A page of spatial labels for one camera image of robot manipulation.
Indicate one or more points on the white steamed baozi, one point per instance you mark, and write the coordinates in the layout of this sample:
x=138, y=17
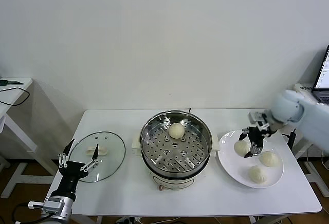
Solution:
x=241, y=147
x=257, y=174
x=270, y=159
x=176, y=131

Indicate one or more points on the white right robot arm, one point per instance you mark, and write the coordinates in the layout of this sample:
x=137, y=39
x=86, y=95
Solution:
x=288, y=108

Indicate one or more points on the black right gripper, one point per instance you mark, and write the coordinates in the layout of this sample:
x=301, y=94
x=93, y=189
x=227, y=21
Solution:
x=257, y=136

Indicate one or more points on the perforated stainless steel steamer basket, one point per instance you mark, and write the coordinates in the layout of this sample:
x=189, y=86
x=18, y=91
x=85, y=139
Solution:
x=180, y=154

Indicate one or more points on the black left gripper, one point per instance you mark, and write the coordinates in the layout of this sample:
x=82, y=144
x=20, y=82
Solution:
x=69, y=177

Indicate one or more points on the white round plate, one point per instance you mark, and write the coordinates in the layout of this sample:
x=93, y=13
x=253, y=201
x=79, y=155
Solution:
x=226, y=141

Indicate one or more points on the white power strip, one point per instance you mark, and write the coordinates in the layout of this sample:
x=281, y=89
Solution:
x=127, y=220

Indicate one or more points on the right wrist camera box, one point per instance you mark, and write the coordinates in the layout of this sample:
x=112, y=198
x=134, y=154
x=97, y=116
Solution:
x=257, y=118

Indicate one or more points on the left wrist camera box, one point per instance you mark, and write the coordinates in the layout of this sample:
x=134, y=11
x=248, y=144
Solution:
x=51, y=204

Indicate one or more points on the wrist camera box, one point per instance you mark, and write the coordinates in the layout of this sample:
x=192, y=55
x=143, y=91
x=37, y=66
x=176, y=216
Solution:
x=51, y=204
x=257, y=118

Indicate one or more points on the black laptop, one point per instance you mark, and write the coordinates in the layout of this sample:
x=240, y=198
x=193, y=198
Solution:
x=322, y=77

